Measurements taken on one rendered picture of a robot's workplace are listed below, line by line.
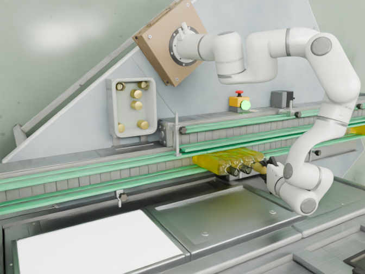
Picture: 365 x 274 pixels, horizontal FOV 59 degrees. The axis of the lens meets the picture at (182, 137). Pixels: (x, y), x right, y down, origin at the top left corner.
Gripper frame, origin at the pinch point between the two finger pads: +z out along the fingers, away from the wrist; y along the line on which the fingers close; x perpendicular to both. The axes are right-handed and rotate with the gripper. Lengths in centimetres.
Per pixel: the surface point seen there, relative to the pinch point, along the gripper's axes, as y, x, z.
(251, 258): -12.0, 18.3, -30.8
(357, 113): 0, -85, 58
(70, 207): -11, 73, 15
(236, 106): 16.7, -3.3, 38.3
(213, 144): 6.7, 14.9, 16.5
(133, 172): 1.0, 47.9, 13.7
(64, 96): 24, 79, 76
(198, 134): 9.7, 19.0, 23.7
